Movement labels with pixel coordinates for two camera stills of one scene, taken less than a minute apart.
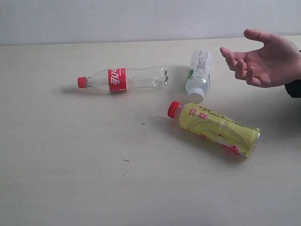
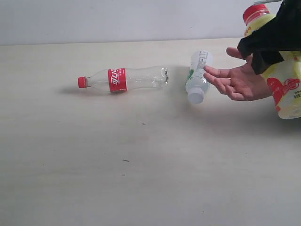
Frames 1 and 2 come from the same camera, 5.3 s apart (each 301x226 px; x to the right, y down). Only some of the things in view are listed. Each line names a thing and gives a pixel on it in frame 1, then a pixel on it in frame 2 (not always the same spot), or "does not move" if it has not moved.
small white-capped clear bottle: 198,83 does not move
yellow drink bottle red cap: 213,127 to 285,79
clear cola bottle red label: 116,80 does not move
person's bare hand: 276,63 to 241,81
